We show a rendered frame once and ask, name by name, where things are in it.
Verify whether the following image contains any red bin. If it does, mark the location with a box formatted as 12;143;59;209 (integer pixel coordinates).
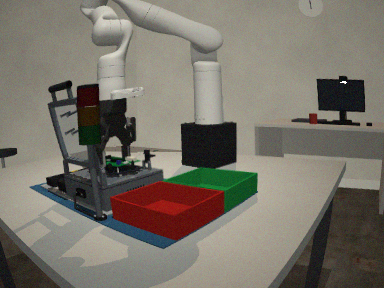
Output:
110;181;224;241

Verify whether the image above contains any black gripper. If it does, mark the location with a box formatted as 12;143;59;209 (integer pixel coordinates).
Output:
95;98;136;167

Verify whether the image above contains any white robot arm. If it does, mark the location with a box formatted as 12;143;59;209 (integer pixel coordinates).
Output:
80;0;225;125

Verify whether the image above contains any green circuit board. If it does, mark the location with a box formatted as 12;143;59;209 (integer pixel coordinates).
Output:
106;155;141;167

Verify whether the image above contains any green bin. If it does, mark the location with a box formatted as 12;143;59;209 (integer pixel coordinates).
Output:
162;167;258;212

